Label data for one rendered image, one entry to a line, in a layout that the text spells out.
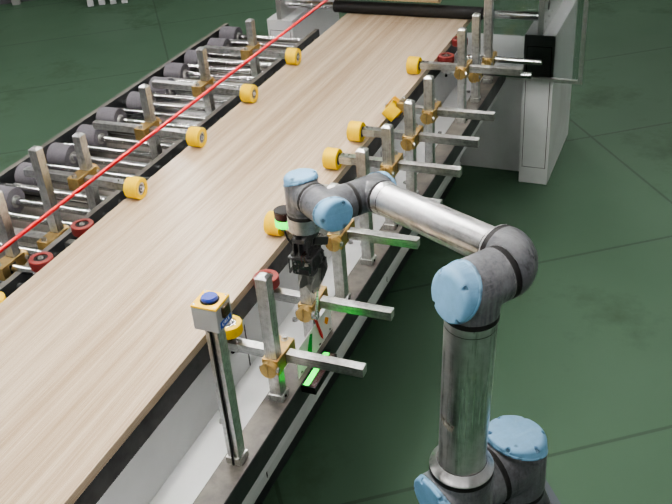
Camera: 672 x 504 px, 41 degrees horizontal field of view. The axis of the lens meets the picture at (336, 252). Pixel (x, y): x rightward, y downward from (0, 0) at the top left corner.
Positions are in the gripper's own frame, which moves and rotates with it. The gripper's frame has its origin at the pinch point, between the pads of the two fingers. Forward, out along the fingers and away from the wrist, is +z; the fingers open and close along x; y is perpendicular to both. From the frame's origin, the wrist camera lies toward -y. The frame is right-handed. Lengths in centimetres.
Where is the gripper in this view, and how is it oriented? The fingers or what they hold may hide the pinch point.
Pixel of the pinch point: (314, 287)
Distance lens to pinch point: 249.8
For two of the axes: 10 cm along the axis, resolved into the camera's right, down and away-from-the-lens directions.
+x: 9.3, 1.4, -3.5
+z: 0.6, 8.5, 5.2
